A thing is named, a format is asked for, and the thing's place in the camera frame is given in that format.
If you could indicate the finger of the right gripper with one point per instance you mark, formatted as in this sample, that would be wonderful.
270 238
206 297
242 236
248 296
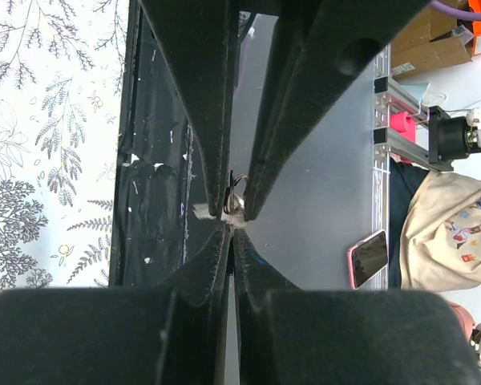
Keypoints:
318 49
198 40

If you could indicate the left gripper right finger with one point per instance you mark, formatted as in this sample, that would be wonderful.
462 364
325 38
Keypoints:
294 336

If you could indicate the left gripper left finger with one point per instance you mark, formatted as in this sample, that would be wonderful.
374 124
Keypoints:
170 333

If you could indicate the silver keys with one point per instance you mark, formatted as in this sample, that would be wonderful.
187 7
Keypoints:
233 211

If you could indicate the cardboard box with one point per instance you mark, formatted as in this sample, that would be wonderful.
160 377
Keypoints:
431 41

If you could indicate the pink smartphone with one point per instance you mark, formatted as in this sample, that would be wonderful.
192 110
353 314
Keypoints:
367 258

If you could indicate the floral table mat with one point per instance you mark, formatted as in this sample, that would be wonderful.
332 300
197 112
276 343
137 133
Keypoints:
61 77

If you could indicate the person in beige sweatshirt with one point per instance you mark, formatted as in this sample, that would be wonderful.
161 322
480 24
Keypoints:
434 229

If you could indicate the aluminium frame with motor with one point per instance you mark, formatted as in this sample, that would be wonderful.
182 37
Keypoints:
408 126

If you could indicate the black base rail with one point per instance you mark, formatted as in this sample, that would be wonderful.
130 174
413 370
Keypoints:
158 164

